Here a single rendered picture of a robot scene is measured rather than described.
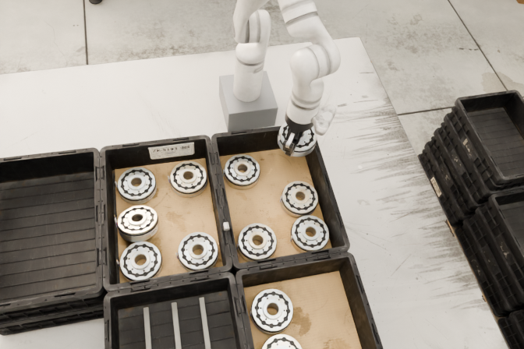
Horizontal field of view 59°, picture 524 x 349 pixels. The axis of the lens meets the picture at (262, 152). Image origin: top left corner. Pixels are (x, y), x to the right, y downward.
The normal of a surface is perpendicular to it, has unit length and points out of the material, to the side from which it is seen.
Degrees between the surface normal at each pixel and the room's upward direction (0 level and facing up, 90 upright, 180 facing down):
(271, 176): 0
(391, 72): 0
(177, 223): 0
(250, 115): 90
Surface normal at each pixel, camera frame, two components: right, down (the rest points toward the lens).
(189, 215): 0.09, -0.54
